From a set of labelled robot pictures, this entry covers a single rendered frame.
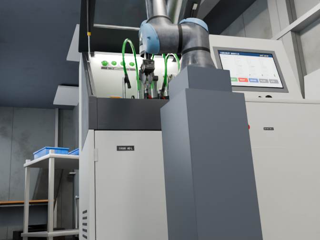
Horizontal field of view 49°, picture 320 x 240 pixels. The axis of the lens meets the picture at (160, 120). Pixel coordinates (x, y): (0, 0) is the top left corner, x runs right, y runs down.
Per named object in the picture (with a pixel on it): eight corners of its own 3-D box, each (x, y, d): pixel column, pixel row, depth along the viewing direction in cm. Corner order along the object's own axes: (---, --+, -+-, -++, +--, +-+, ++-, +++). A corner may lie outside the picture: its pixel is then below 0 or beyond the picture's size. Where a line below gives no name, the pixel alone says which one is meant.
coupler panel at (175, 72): (164, 110, 233) (161, 66, 241) (162, 111, 236) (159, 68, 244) (183, 110, 236) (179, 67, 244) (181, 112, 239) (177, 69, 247)
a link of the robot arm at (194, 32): (214, 46, 136) (211, 15, 140) (180, 46, 135) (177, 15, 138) (206, 59, 148) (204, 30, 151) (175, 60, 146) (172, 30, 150)
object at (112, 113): (97, 129, 166) (96, 96, 170) (96, 131, 170) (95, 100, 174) (219, 130, 183) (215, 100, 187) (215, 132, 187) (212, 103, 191)
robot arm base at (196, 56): (225, 70, 135) (222, 46, 137) (188, 66, 129) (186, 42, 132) (205, 85, 148) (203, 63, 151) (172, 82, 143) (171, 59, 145)
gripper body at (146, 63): (142, 69, 198) (141, 49, 202) (139, 75, 206) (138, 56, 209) (155, 69, 200) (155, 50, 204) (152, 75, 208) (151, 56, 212)
